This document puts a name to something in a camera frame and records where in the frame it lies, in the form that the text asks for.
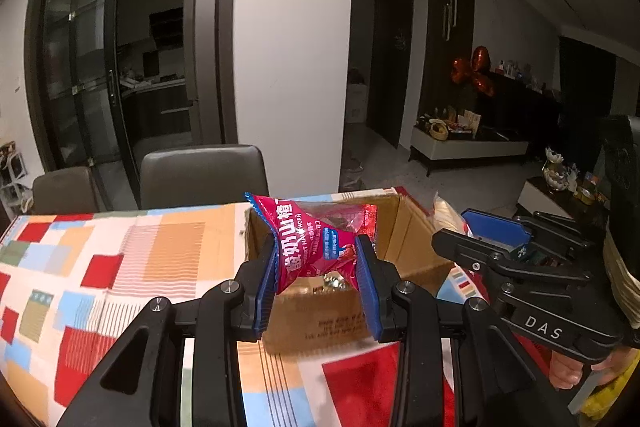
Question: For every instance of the grey dining chair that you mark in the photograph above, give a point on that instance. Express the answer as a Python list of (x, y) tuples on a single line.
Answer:
[(65, 189), (200, 177)]

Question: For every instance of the dark wooden door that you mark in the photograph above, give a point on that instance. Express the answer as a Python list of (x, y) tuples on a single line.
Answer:
[(390, 67)]

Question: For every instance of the red snack packet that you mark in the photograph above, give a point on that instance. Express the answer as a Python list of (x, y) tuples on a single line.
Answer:
[(300, 247)]

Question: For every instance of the silver refrigerator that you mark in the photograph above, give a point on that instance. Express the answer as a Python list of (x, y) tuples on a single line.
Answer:
[(205, 32)]

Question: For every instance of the person's right hand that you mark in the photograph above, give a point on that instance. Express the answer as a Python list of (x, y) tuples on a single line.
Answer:
[(562, 372)]

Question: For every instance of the yellow cloth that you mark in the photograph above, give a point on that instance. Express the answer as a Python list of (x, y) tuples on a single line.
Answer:
[(610, 394)]

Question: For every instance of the white storage rack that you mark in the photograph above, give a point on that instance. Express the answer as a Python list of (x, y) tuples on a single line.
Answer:
[(12, 177)]

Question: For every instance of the white low bench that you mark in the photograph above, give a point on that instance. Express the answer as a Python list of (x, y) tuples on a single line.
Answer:
[(465, 149)]

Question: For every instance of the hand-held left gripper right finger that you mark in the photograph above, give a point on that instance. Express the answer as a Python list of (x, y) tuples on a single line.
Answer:
[(367, 292)]

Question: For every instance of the white flower ornament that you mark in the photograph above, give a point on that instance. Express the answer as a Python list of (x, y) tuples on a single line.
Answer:
[(555, 169)]

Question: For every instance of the gold foil candy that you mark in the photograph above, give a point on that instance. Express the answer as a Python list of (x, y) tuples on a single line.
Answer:
[(334, 281)]

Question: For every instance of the dark tall panel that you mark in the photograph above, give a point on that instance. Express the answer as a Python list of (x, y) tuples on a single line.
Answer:
[(585, 77)]

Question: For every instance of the white box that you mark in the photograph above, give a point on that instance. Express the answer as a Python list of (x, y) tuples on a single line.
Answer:
[(356, 103)]

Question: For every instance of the red foil balloon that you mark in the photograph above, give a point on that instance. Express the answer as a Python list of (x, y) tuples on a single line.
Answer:
[(462, 69), (484, 85), (481, 57)]

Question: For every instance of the white-sided coffee table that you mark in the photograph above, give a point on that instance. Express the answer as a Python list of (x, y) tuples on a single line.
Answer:
[(530, 194)]

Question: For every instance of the dark long sideboard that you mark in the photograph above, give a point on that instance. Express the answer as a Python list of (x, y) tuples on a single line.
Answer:
[(520, 112)]

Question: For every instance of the yellow woven basket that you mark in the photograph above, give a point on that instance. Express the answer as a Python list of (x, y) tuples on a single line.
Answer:
[(438, 130)]

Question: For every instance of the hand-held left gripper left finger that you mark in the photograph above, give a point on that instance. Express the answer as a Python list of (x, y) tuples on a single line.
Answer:
[(265, 287)]

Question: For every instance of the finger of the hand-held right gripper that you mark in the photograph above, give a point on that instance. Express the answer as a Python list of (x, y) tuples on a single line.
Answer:
[(495, 227), (460, 249)]

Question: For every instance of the black range hood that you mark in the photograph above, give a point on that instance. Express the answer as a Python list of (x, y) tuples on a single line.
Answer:
[(166, 26)]

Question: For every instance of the beige clear snack packet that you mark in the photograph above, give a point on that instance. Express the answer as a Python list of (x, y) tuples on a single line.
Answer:
[(447, 217)]

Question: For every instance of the colourful patchwork tablecloth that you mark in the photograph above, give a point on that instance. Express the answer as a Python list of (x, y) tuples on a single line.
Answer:
[(100, 257)]

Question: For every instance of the black framed glass sliding door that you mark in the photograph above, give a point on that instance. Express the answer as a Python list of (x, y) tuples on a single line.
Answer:
[(75, 57)]

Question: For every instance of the brown cardboard box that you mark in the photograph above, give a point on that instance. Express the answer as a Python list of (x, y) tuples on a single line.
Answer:
[(310, 317)]

